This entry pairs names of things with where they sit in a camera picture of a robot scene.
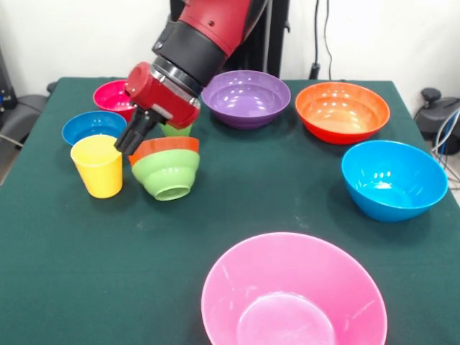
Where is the green cup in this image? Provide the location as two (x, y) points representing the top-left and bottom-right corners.
(159, 121), (194, 138)

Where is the black hanging cable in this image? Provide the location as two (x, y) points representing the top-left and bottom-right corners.
(324, 0), (335, 78)
(308, 0), (322, 81)

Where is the small orange bowl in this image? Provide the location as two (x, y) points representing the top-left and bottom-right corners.
(128, 137), (201, 167)

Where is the dark green tablecloth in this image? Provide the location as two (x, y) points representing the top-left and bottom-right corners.
(0, 76), (460, 345)

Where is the small crimson bowl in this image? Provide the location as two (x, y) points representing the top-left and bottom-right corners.
(93, 79), (136, 122)

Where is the small green bowl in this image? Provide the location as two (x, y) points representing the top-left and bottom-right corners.
(131, 149), (201, 201)

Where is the large orange bowl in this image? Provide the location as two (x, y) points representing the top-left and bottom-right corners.
(295, 81), (391, 146)

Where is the floor cable bundle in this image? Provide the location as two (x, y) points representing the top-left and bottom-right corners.
(430, 107), (460, 173)

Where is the small dark blue bowl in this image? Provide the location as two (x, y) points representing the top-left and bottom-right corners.
(61, 111), (128, 147)

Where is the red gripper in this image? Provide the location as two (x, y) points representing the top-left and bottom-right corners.
(114, 61), (201, 156)

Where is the purple bowl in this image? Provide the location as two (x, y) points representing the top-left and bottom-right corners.
(201, 70), (292, 130)

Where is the light blue bowl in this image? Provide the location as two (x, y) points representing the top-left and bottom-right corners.
(341, 139), (449, 223)

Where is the yellow cup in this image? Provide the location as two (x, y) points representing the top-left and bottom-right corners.
(70, 134), (124, 199)

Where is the large pink bowl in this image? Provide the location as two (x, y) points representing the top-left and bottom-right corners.
(200, 232), (389, 345)

